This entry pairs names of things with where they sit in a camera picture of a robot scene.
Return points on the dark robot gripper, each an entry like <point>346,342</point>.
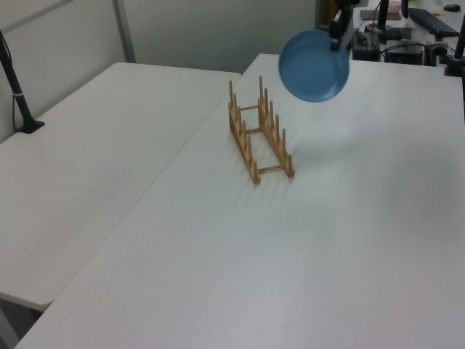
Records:
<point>348,4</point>

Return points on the blue round plate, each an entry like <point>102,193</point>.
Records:
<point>312,67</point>

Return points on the wooden plate rack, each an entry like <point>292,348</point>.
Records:
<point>261,134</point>

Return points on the yellow wooden panel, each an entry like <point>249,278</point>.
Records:
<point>327,12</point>

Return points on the black electronics box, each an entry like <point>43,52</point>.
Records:
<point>365,49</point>

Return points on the black monitor stand pole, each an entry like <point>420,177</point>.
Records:
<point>382,14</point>

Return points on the pink box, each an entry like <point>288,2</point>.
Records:
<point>394,9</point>

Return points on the black computer keyboard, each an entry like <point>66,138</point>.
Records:
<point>432,22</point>

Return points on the black computer mouse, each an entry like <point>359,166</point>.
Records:
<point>451,6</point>

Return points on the black camera pole with clamp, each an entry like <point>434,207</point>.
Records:
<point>458,47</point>

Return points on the grey partition post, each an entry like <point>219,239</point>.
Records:
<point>124,31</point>

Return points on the black clamped camera pole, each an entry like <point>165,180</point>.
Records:
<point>18,96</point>

